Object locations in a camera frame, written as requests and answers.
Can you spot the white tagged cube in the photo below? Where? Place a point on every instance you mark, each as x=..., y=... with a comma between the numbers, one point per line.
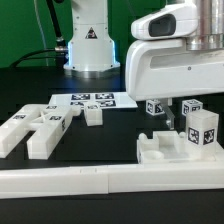
x=154, y=107
x=191, y=105

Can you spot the white tag sheet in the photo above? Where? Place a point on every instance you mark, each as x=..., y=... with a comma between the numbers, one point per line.
x=104, y=99

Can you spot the white chair back frame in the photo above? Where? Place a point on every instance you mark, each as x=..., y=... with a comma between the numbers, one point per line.
x=48, y=123

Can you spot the white tagged cube far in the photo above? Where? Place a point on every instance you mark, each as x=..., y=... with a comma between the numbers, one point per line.
x=191, y=105

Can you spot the white U-shaped fence rail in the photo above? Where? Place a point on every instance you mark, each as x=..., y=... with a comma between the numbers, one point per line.
x=86, y=180

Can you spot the white chair seat plate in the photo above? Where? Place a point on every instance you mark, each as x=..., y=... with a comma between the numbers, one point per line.
x=171, y=147

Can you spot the white tagged cube near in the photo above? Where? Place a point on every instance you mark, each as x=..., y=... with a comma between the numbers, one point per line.
x=154, y=107

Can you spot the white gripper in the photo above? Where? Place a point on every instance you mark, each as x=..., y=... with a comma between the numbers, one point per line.
x=166, y=69

